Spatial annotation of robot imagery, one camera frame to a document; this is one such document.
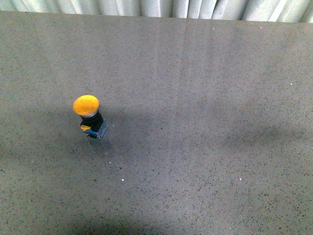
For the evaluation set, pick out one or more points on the white pleated curtain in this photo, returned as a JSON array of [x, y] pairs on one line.
[[287, 11]]

